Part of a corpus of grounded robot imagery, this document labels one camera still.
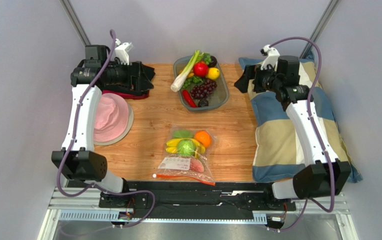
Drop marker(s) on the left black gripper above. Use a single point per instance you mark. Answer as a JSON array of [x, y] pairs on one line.
[[136, 82]]

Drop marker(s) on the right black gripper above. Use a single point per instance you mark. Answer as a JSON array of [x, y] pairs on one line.
[[251, 80]]

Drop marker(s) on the orange fruit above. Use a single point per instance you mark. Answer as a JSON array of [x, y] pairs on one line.
[[204, 138]]

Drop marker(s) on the green starfruit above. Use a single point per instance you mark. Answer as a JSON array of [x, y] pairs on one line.
[[182, 134]]

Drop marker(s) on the yellow bananas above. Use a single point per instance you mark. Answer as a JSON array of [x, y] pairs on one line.
[[171, 147]]

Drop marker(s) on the green apple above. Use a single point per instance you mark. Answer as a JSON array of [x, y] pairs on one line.
[[186, 148]]

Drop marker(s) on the clear orange zip top bag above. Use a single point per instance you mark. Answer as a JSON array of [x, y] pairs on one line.
[[174, 166]]

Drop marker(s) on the watermelon slice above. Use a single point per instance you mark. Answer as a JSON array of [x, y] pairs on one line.
[[196, 166]]

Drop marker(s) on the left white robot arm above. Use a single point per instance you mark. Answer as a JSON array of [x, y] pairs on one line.
[[103, 68]]

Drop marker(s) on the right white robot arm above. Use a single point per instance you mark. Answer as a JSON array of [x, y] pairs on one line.
[[324, 174]]

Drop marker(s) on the grey food tray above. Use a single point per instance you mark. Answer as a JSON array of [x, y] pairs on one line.
[[218, 97]]

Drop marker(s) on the black folded cloth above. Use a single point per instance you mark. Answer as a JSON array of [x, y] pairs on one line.
[[114, 78]]

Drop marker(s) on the green white leek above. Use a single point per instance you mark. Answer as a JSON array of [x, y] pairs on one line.
[[180, 79]]

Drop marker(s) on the yellow lemon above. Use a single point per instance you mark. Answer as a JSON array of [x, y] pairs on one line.
[[213, 73]]

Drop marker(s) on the red cloth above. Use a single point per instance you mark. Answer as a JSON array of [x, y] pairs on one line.
[[126, 96]]

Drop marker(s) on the dark purple grapes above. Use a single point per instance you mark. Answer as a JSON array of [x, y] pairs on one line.
[[204, 89]]

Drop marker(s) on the red apple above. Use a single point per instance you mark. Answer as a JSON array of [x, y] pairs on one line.
[[200, 69]]

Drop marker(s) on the small green grapes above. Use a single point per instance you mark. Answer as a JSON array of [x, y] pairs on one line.
[[192, 78]]

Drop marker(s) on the red chili pepper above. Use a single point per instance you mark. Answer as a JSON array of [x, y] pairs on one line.
[[188, 98]]

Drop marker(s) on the pink hat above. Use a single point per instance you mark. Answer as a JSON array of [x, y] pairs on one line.
[[114, 120]]

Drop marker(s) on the plaid pillow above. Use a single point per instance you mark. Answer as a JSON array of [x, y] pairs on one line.
[[279, 154]]

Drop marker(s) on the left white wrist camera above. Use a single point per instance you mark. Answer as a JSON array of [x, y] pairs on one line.
[[122, 50]]

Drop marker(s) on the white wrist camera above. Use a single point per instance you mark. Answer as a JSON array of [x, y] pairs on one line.
[[271, 59], [122, 50]]

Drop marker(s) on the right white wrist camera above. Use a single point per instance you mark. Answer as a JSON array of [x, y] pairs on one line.
[[271, 59]]

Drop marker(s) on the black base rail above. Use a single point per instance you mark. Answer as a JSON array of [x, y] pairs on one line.
[[186, 200]]

